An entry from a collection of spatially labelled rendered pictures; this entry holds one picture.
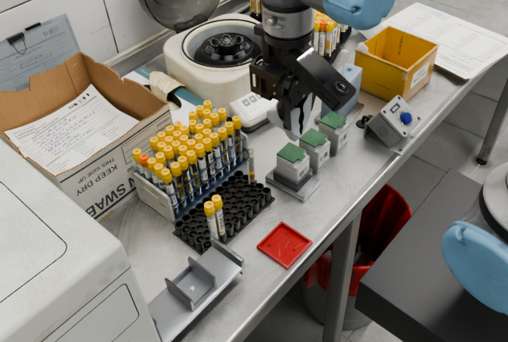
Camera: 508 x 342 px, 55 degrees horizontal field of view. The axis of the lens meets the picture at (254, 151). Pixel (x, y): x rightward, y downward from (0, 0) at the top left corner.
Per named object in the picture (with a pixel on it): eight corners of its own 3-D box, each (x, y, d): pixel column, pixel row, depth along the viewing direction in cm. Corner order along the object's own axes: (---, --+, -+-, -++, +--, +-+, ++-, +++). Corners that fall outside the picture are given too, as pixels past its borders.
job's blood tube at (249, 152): (252, 193, 92) (250, 155, 85) (247, 190, 92) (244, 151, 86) (257, 189, 93) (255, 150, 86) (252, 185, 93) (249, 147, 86)
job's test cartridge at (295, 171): (296, 190, 91) (297, 166, 86) (276, 178, 93) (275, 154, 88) (308, 177, 93) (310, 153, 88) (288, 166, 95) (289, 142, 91)
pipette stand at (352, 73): (342, 133, 103) (347, 95, 96) (314, 122, 106) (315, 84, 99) (363, 107, 109) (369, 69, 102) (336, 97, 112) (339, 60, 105)
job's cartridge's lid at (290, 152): (297, 166, 86) (297, 164, 86) (275, 155, 89) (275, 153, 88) (309, 153, 88) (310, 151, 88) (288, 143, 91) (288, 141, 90)
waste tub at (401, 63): (400, 109, 108) (407, 71, 101) (350, 85, 115) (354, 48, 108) (431, 82, 115) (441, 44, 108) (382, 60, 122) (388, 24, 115)
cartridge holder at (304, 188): (303, 202, 90) (304, 189, 88) (264, 181, 94) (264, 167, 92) (320, 184, 93) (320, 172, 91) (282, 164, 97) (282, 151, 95)
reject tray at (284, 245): (287, 270, 80) (287, 268, 79) (256, 248, 83) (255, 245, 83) (312, 244, 84) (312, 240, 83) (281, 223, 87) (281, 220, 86)
